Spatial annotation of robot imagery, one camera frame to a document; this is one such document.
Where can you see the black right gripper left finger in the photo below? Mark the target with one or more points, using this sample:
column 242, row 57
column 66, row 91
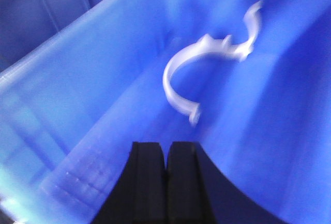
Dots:
column 139, row 194

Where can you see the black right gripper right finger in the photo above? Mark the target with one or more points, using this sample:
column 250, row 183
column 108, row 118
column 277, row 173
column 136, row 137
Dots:
column 198, row 192

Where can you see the white PVC pipe clamp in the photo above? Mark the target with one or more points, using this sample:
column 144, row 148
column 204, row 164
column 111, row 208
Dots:
column 190, row 57

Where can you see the blue bin holding clamps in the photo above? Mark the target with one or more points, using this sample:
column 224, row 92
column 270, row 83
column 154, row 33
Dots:
column 71, row 109

